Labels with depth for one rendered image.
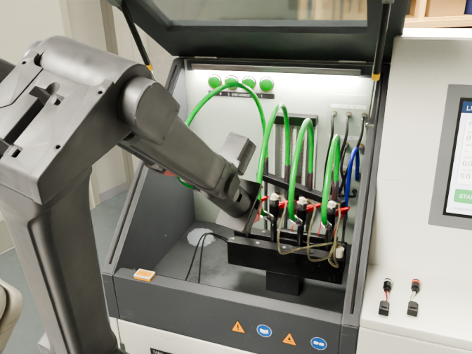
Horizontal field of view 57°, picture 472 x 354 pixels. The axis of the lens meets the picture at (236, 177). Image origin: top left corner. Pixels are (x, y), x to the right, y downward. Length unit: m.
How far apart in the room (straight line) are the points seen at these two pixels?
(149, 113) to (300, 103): 1.10
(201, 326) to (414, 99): 0.80
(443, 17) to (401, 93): 4.36
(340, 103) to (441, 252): 0.52
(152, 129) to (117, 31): 3.28
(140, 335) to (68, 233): 1.01
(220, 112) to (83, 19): 2.24
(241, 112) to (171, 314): 0.68
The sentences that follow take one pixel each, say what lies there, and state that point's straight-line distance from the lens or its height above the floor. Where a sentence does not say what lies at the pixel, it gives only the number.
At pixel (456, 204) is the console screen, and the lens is 1.20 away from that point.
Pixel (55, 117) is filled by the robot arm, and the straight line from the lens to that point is 0.31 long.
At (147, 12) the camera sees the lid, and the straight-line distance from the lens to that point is 1.28.
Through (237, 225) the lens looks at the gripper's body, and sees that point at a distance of 0.83.
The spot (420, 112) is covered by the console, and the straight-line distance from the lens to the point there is 1.17.
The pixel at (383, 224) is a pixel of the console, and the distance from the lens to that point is 1.21.
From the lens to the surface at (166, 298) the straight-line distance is 1.22.
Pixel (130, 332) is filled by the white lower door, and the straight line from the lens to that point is 1.38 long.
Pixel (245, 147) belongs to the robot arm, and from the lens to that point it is 0.77.
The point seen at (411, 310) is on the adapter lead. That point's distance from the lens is 1.09.
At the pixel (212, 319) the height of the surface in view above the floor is 0.88.
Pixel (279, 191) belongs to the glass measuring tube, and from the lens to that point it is 1.53.
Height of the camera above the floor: 1.68
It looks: 24 degrees down
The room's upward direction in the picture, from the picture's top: 2 degrees counter-clockwise
